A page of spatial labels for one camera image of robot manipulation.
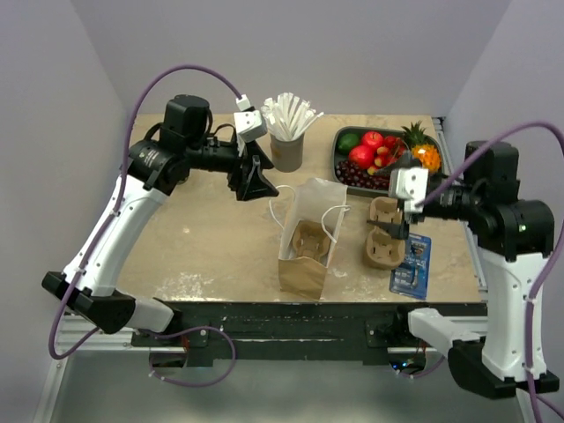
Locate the grey fruit tray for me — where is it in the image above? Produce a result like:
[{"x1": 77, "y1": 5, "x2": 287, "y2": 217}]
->
[{"x1": 332, "y1": 122, "x2": 444, "y2": 197}]

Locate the grey straw holder cup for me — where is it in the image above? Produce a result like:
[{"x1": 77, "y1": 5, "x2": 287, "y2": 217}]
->
[{"x1": 270, "y1": 134, "x2": 305, "y2": 173}]

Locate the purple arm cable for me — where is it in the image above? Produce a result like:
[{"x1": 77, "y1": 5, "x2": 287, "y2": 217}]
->
[
  {"x1": 47, "y1": 63, "x2": 246, "y2": 388},
  {"x1": 396, "y1": 121, "x2": 564, "y2": 423}
]

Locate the brown pulp cup carrier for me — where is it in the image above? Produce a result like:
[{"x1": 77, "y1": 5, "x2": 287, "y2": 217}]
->
[{"x1": 363, "y1": 197, "x2": 405, "y2": 271}]

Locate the dark purple grape bunch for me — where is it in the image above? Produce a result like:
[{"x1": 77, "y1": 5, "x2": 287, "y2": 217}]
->
[{"x1": 335, "y1": 160, "x2": 390, "y2": 190}]

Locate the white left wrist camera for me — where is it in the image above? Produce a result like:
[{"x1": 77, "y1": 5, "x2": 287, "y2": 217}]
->
[{"x1": 234, "y1": 94, "x2": 268, "y2": 154}]

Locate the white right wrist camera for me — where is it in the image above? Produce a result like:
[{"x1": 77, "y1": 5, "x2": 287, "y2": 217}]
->
[{"x1": 388, "y1": 167, "x2": 429, "y2": 214}]

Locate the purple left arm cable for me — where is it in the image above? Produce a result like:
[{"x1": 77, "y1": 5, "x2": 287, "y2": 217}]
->
[{"x1": 47, "y1": 63, "x2": 246, "y2": 388}]

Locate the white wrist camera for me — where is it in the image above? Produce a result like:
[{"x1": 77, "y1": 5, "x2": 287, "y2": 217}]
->
[
  {"x1": 388, "y1": 167, "x2": 429, "y2": 214},
  {"x1": 234, "y1": 94, "x2": 268, "y2": 154}
]

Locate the white wrapped straws bundle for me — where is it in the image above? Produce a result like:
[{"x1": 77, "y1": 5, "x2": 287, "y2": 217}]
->
[{"x1": 260, "y1": 93, "x2": 324, "y2": 142}]

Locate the red apple front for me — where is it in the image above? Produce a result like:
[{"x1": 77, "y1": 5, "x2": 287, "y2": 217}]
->
[{"x1": 348, "y1": 145, "x2": 375, "y2": 169}]

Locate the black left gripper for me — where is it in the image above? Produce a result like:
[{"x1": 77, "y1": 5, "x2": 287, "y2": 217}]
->
[{"x1": 188, "y1": 131, "x2": 280, "y2": 199}]

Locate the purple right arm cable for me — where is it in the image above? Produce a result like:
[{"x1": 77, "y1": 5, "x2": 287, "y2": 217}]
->
[{"x1": 396, "y1": 121, "x2": 564, "y2": 423}]

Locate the red apple with stem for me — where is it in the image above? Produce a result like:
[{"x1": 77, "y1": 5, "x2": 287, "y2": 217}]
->
[{"x1": 360, "y1": 130, "x2": 385, "y2": 150}]

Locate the small orange pineapple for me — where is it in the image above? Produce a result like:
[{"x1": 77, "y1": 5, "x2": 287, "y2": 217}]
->
[{"x1": 402, "y1": 121, "x2": 442, "y2": 173}]

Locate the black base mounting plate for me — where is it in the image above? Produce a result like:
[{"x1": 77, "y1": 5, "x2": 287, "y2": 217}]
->
[{"x1": 75, "y1": 301, "x2": 491, "y2": 368}]

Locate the blue razor blister pack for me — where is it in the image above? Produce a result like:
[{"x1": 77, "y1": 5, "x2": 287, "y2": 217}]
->
[{"x1": 389, "y1": 234, "x2": 432, "y2": 301}]

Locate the brown paper bag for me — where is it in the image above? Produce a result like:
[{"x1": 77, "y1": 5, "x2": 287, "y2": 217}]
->
[{"x1": 269, "y1": 178, "x2": 351, "y2": 301}]

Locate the green lime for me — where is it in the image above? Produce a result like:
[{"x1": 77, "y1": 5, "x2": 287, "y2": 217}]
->
[{"x1": 337, "y1": 133, "x2": 360, "y2": 154}]

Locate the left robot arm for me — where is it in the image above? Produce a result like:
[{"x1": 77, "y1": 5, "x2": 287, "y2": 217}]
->
[{"x1": 41, "y1": 95, "x2": 278, "y2": 345}]

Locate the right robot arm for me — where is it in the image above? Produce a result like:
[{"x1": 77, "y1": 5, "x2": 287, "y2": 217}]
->
[{"x1": 382, "y1": 141, "x2": 560, "y2": 399}]

